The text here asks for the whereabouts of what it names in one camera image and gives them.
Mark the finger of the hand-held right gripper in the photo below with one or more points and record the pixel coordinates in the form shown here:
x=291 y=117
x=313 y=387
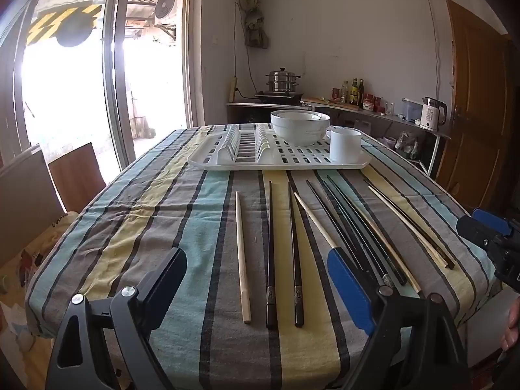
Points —
x=491 y=219
x=473 y=229

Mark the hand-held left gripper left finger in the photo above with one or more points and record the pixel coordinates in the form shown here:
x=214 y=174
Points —
x=162 y=288

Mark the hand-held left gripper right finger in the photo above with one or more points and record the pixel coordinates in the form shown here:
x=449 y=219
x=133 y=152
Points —
x=349 y=288

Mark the light wooden chopstick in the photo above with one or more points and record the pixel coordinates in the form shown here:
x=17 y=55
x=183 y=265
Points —
x=390 y=248
x=242 y=260
x=406 y=225
x=315 y=221

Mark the white cup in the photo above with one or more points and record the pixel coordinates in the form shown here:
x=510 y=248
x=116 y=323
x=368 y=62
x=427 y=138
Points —
x=345 y=146

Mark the person's right hand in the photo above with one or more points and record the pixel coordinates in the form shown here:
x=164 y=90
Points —
x=512 y=325

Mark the striped tablecloth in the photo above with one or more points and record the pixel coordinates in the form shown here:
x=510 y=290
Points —
x=162 y=211

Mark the wooden door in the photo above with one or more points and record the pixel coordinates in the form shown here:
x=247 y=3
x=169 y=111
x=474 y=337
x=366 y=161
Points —
x=471 y=109

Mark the white electric kettle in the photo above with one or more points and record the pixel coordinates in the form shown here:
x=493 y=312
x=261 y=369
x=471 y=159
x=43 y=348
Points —
x=431 y=113

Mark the water filter jug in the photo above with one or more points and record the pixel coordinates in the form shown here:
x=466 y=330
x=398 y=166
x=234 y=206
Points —
x=411 y=110

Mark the white plastic dish rack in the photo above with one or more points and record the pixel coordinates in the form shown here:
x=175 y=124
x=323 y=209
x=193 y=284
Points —
x=284 y=165

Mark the clear drinking glass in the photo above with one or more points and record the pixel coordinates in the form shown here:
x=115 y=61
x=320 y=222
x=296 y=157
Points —
x=390 y=109

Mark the white bowl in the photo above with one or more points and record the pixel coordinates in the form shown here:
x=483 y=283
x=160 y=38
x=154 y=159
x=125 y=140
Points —
x=300 y=124
x=300 y=139

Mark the white jar red lid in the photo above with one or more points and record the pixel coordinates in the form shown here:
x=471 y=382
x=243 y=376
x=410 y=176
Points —
x=368 y=102

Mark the dark sauce bottle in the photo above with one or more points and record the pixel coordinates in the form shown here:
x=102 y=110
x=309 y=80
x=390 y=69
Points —
x=360 y=94

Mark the green oil bottle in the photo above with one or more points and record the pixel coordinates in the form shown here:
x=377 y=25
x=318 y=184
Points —
x=353 y=93

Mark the clear bottle yellow cap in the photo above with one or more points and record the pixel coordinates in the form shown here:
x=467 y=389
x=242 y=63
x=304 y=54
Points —
x=344 y=93

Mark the wooden cutting board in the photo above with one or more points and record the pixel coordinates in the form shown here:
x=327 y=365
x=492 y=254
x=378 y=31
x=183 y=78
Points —
x=325 y=102

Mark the black induction cooker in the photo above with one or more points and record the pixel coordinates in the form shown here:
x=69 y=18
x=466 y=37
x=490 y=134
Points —
x=280 y=96

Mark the beige power strip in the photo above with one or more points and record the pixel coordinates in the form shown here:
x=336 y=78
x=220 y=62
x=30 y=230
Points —
x=232 y=89

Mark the steel steamer pot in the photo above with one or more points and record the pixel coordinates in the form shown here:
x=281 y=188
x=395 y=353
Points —
x=282 y=81

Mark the yellow black striped sign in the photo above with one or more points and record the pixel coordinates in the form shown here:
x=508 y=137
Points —
x=61 y=24

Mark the hanging grey cloth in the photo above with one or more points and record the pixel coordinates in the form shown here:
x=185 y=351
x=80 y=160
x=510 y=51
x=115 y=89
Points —
x=254 y=20

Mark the outdoor fan unit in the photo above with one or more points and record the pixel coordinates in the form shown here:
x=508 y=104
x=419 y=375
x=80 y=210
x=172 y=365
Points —
x=164 y=5

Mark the sliding glass door frame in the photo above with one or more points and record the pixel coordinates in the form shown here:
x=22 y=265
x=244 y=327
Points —
x=118 y=69

